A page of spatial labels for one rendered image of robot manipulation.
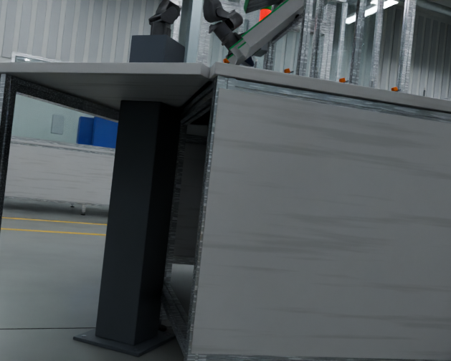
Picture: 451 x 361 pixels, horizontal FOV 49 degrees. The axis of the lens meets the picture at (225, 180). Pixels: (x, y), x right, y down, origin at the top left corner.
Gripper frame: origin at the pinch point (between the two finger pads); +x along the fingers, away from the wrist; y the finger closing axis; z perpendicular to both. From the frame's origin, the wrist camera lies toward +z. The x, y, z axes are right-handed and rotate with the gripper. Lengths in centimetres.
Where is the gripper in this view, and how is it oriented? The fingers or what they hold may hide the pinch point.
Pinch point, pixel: (245, 60)
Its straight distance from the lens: 201.2
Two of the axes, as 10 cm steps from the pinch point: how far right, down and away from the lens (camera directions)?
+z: 7.4, -6.5, 1.8
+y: -2.3, 0.1, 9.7
